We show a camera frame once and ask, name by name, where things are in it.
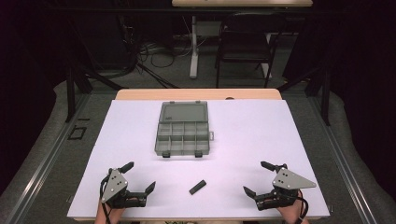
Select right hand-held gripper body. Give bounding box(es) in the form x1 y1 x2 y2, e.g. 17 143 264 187
254 167 318 212

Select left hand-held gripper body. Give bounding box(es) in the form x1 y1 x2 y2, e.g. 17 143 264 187
100 167 148 210

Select person's left hand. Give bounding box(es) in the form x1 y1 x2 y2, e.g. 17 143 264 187
94 197 140 224

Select person's right hand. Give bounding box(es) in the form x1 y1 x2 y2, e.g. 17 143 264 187
276 189 304 224

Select white table cover sheet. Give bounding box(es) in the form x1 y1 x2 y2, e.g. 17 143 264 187
66 98 331 220

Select small black rectangular block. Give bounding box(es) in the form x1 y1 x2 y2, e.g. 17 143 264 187
189 179 207 196

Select grey plastic organizer box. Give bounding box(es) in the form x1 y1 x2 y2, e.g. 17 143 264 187
154 100 216 159

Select black metal stand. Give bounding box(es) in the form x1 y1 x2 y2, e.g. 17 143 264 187
64 18 125 123
276 46 332 127

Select wooden table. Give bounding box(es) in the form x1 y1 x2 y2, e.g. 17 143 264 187
115 88 283 101

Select black folding chair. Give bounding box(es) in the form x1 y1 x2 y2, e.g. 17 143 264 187
214 11 288 90

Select wooden desk with white legs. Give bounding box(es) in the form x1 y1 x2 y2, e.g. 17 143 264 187
171 0 314 79

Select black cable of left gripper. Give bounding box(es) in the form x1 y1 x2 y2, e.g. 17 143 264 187
99 173 112 224

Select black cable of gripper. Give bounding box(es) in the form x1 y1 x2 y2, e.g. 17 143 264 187
99 173 112 224
295 189 310 224

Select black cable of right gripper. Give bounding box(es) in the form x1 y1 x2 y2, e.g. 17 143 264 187
295 189 310 224

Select aluminium floor rail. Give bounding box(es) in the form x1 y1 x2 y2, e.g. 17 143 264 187
4 92 92 224
307 96 379 224

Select bundle of floor cables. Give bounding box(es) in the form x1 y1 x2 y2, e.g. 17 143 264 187
118 13 194 89

